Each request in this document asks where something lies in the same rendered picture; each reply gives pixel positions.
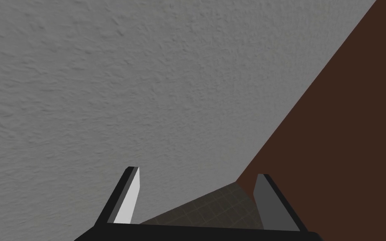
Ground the dark brown flat panel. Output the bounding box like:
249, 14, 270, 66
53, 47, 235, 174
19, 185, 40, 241
236, 0, 386, 241

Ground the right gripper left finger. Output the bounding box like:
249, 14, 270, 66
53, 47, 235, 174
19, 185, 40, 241
94, 166, 140, 227

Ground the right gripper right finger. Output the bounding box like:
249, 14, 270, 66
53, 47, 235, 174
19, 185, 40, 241
253, 173, 309, 232

